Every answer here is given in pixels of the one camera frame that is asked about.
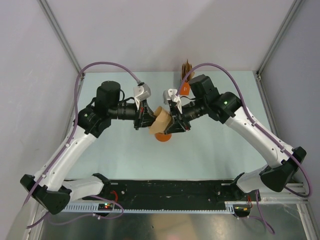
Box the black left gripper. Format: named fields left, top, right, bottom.
left=108, top=98, right=162, bottom=131

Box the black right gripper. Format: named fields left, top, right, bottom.
left=163, top=97, right=207, bottom=136

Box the brown paper coffee filter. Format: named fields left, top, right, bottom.
left=149, top=106, right=172, bottom=135

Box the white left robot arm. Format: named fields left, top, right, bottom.
left=20, top=81, right=156, bottom=215

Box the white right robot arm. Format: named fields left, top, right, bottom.
left=163, top=74, right=307, bottom=201

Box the orange coffee filter box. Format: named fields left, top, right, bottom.
left=180, top=82, right=191, bottom=96

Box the orange glass carafe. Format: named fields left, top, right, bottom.
left=154, top=133, right=172, bottom=143

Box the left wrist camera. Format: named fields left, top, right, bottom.
left=133, top=82, right=151, bottom=108

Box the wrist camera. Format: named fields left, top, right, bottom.
left=162, top=88, right=183, bottom=113
left=133, top=82, right=151, bottom=108

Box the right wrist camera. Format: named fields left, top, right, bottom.
left=162, top=88, right=183, bottom=113

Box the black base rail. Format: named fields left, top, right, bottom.
left=99, top=179, right=261, bottom=211

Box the white cable duct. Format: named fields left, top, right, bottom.
left=62, top=201, right=237, bottom=215

